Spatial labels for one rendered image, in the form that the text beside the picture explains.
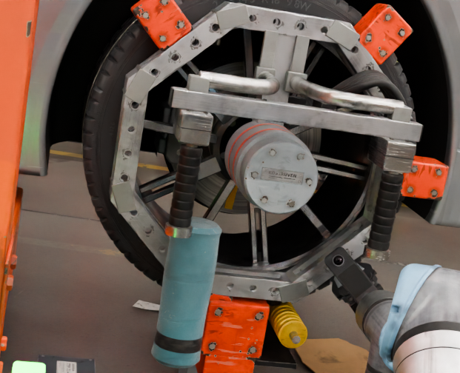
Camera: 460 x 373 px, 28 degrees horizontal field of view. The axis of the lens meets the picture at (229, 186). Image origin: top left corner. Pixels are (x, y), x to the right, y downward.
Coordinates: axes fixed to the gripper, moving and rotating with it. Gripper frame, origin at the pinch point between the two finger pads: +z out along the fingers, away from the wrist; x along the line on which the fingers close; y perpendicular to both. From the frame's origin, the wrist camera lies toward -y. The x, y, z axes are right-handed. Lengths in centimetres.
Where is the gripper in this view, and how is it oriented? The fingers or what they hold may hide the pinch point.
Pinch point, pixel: (341, 266)
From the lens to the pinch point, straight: 188.9
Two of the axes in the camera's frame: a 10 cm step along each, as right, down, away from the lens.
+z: -1.6, -2.4, 9.6
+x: 8.0, -5.9, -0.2
